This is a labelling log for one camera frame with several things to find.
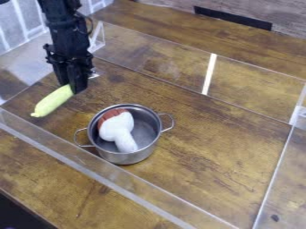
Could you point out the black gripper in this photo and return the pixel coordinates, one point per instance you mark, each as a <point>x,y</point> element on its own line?
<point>67,53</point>

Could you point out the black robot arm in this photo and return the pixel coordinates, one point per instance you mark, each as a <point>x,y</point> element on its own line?
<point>63,10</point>

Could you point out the clear acrylic triangle stand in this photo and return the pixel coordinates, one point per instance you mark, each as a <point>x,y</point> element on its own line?
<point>98,38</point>

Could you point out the plush mushroom toy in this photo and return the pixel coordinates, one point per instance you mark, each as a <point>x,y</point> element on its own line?
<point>115,126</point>

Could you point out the stainless steel pot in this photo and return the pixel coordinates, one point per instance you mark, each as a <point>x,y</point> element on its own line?
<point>150,124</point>

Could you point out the black strip on wall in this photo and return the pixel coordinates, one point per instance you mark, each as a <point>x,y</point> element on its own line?
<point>263,25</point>

